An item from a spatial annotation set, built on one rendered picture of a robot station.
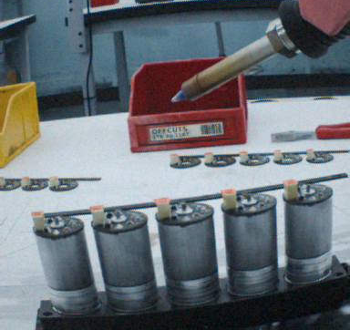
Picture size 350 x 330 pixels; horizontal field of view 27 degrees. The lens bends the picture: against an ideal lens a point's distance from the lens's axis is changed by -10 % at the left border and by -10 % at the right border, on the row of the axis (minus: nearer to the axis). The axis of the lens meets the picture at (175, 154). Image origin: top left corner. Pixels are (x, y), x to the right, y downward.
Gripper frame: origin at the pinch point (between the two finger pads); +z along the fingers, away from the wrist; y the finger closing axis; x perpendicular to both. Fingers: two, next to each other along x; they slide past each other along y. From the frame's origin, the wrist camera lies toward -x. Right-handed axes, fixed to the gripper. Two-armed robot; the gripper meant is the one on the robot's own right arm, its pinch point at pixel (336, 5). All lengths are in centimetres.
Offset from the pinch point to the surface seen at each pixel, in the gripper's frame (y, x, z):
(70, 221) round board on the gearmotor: 2.7, -6.8, 14.2
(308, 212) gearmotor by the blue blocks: -3.6, 0.7, 10.7
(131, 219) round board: 1.0, -4.9, 13.2
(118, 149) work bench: -24.1, -25.1, 31.6
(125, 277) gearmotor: 2.3, -3.5, 15.0
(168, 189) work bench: -17.4, -14.8, 25.9
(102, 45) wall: -312, -274, 214
